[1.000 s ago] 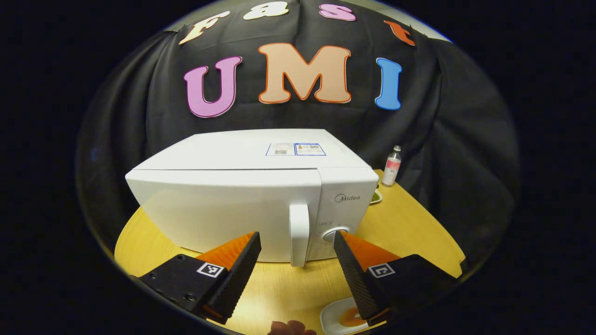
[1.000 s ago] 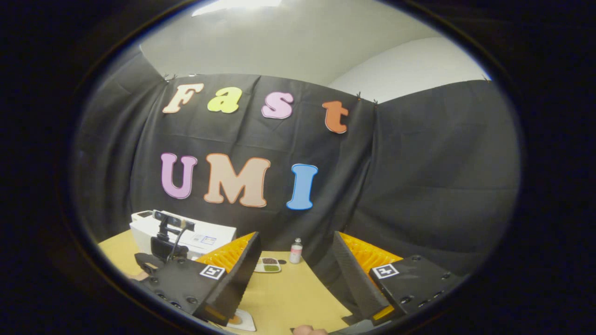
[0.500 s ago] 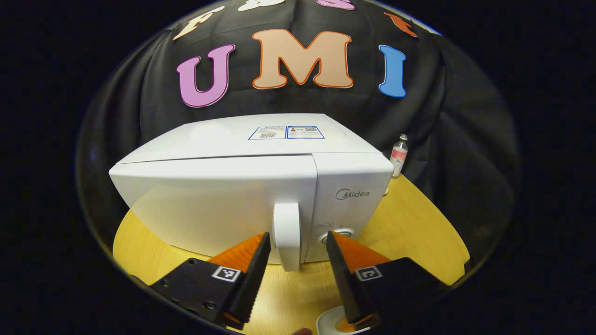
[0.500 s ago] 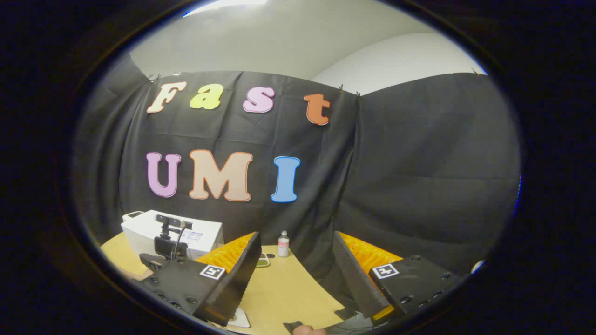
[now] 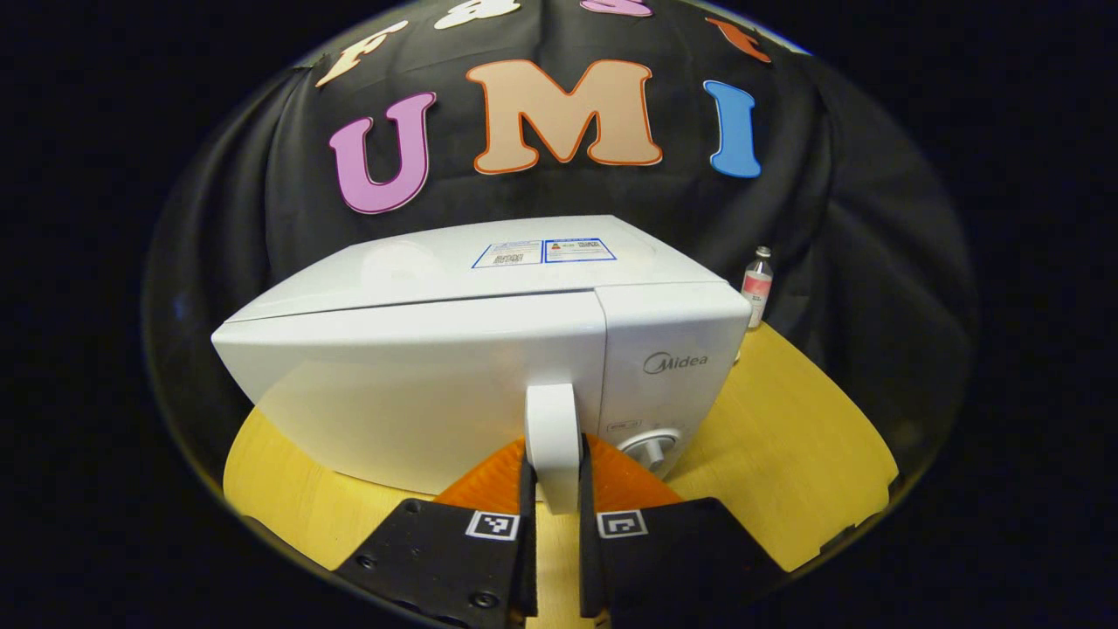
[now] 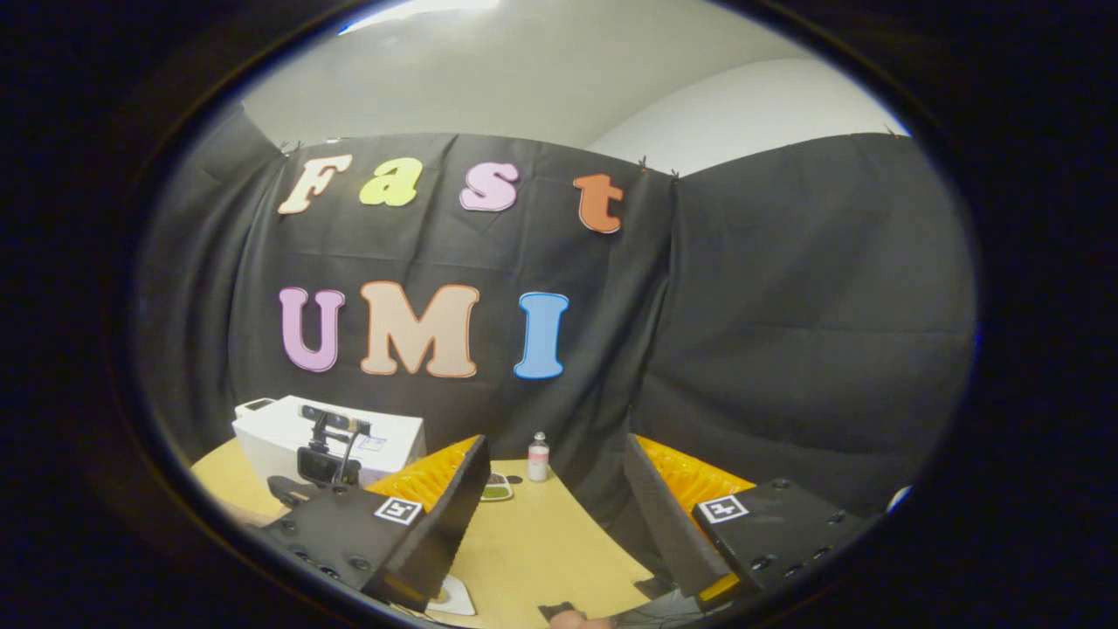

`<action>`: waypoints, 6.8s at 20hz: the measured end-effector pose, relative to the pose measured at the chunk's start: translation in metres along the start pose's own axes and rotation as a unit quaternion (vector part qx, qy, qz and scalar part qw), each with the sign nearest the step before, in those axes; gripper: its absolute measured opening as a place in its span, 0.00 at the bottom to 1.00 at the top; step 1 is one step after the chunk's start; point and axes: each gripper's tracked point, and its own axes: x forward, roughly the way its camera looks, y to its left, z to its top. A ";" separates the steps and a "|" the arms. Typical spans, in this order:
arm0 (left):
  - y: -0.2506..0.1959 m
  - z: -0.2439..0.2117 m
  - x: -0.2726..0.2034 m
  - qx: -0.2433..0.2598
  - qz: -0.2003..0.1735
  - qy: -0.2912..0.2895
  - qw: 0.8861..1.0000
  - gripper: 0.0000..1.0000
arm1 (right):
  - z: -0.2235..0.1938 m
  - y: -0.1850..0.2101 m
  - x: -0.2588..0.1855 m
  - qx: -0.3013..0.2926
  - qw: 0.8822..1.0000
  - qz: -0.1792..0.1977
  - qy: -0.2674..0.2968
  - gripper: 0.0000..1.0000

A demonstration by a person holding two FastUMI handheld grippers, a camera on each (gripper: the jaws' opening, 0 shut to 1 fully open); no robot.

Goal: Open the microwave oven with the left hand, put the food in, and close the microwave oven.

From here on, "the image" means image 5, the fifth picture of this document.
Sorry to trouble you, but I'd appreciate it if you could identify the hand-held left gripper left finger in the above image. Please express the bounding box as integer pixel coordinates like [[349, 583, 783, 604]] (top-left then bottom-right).
[[335, 437, 539, 629]]

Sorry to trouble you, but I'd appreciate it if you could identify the white microwave oven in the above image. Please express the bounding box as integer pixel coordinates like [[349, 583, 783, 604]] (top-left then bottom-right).
[[211, 215, 754, 516]]

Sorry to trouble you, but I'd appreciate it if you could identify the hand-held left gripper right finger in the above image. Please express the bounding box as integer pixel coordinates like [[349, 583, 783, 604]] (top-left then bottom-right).
[[577, 434, 787, 629]]

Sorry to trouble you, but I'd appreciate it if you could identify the small clear pink-label bottle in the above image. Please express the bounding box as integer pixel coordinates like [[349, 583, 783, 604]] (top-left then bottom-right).
[[741, 246, 776, 330]]

